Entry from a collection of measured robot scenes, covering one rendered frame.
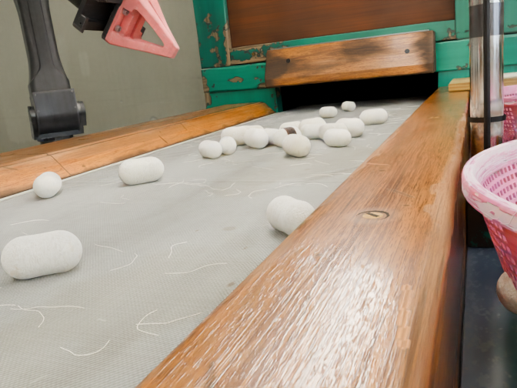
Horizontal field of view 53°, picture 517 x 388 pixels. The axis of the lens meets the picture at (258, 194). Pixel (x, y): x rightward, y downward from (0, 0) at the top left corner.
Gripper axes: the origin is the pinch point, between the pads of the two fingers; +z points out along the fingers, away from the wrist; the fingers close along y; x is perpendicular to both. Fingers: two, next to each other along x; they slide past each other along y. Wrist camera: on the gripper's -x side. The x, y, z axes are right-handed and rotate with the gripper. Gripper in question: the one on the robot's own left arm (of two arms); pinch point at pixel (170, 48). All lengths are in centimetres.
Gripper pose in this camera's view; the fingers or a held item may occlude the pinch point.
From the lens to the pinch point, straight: 62.4
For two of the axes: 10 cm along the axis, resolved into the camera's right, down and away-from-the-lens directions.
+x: -5.2, 7.4, 4.2
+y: 3.8, -2.5, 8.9
